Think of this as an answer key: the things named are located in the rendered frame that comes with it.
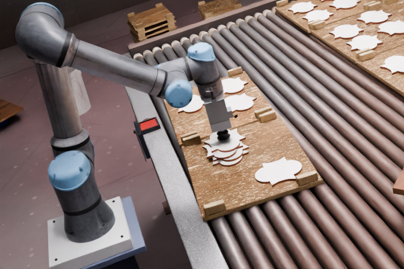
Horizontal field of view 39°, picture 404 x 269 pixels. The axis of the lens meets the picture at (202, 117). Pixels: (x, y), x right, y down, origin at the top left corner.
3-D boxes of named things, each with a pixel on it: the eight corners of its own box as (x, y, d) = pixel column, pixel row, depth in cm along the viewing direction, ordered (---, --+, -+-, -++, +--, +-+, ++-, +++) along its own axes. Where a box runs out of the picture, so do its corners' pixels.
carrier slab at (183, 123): (180, 149, 192) (179, 145, 191) (163, 100, 228) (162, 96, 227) (277, 117, 194) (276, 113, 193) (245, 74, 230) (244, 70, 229)
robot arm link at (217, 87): (218, 71, 173) (222, 81, 166) (222, 84, 176) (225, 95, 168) (195, 77, 174) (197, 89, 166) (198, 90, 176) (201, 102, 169)
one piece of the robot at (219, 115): (231, 86, 167) (242, 132, 174) (226, 74, 175) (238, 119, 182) (199, 95, 167) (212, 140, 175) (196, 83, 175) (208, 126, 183)
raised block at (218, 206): (205, 216, 154) (203, 208, 153) (204, 212, 156) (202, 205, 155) (226, 209, 155) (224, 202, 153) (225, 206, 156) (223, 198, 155)
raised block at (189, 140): (184, 147, 189) (182, 140, 188) (184, 145, 190) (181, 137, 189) (201, 142, 189) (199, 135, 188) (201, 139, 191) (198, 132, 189)
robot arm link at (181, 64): (152, 75, 159) (189, 64, 159) (148, 62, 169) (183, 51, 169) (160, 100, 162) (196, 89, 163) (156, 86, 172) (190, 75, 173)
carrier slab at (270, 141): (203, 222, 155) (202, 217, 154) (181, 149, 191) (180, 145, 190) (323, 184, 157) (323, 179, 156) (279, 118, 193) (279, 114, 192)
